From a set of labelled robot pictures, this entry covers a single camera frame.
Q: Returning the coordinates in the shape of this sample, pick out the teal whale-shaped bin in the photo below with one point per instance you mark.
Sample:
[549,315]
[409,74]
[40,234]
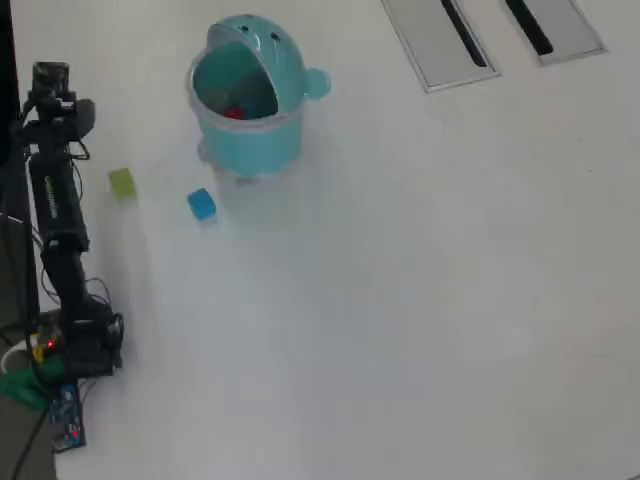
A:
[250,145]

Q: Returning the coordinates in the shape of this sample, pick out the red lego block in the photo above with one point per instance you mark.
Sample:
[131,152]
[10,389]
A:
[234,114]

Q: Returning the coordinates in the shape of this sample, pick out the green table clamp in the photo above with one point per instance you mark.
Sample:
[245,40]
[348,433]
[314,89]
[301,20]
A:
[17,387]

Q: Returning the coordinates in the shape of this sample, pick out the black table edge divider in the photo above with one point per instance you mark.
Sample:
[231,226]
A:
[6,60]

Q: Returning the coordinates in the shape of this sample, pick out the blue circuit board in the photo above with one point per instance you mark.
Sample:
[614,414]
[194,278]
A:
[67,415]

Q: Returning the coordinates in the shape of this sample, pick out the green lego block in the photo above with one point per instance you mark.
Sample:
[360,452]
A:
[123,183]

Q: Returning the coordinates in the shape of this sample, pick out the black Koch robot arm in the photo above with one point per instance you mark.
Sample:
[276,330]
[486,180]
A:
[55,200]

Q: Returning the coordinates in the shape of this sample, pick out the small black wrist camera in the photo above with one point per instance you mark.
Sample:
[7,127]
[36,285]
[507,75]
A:
[50,77]

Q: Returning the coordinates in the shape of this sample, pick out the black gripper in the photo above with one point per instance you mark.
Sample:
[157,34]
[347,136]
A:
[55,125]

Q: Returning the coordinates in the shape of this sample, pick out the blue lego block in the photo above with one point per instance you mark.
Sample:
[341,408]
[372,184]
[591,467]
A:
[202,205]

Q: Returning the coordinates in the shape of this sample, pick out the grey flat panel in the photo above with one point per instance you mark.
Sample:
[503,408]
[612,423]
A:
[12,270]

